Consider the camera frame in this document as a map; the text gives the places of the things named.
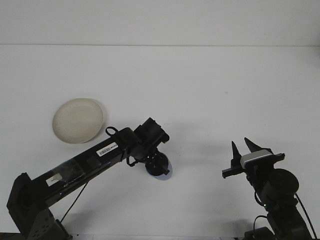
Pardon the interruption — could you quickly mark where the pale blue cup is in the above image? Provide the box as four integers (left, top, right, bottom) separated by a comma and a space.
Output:
149, 153, 174, 182

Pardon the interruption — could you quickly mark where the pale round plate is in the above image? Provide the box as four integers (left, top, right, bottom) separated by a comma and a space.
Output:
52, 97, 106, 145

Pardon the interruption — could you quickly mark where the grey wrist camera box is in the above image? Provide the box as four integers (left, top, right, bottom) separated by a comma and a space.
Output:
239, 149, 275, 169

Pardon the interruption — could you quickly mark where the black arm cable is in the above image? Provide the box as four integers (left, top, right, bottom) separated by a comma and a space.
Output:
251, 193, 316, 237
59, 126, 139, 224

